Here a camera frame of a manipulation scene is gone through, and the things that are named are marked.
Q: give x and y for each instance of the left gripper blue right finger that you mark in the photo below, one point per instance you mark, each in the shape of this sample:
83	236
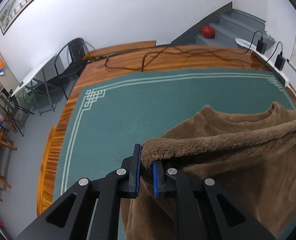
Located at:
163	183

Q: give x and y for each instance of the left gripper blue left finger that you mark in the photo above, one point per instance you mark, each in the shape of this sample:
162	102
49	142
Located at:
130	185

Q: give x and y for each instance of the brown fleece sweater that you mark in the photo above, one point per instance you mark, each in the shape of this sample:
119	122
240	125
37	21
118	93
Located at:
252	156

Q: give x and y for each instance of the white folding table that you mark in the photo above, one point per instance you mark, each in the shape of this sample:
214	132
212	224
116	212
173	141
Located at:
36	82

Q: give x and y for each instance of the green table mat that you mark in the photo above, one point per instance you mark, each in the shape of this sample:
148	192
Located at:
110	117

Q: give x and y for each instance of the wooden bench far side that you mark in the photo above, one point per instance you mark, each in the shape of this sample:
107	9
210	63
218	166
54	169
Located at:
120	48

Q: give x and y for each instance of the black metal chair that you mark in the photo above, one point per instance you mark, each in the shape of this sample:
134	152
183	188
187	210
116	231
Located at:
76	49

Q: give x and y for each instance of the black chair near cabinet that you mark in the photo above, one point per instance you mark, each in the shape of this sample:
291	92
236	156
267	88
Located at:
11	108

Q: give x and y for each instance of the red ball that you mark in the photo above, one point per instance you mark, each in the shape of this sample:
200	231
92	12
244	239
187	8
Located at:
208	32

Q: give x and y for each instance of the white power strip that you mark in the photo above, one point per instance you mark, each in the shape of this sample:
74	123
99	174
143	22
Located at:
267	61

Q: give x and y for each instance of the black power adapter near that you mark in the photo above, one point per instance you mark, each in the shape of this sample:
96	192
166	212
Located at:
280	61

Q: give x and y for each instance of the black power adapter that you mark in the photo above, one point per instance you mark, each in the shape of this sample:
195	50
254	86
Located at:
261	46
280	61

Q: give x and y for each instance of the black power adapter far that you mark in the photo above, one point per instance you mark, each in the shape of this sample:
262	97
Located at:
261	46

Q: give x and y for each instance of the framed landscape painting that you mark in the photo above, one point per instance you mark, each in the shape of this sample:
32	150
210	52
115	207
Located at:
9	13

